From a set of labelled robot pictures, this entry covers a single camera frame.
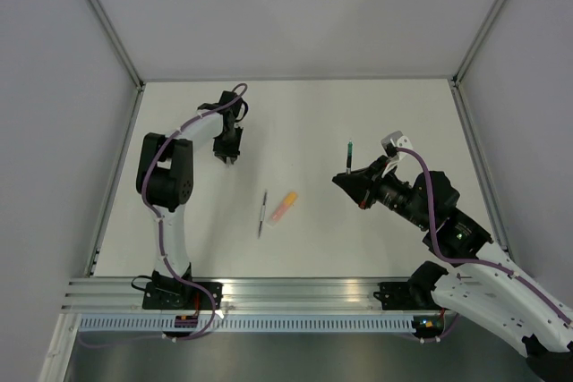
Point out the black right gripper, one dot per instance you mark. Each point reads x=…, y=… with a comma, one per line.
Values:
x=360, y=184

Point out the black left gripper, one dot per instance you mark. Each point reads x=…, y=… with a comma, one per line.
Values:
x=233, y=152

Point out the green pen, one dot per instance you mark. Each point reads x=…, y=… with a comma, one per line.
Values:
x=349, y=157

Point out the purple marker pen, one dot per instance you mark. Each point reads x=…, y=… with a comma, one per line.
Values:
x=262, y=214

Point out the pink highlighter pen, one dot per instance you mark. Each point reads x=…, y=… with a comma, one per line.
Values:
x=277, y=214

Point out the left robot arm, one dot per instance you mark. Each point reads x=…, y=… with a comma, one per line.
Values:
x=164, y=181

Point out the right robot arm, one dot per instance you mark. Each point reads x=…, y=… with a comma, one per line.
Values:
x=473, y=275

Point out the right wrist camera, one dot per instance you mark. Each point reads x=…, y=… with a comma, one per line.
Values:
x=393, y=144

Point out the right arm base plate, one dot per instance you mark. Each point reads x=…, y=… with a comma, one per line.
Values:
x=398, y=295

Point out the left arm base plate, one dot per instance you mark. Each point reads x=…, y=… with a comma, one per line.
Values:
x=188, y=299

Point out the aluminium frame rail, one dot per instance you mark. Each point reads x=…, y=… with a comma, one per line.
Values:
x=260, y=296

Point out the white slotted cable duct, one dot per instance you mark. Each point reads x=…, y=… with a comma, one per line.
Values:
x=248, y=323

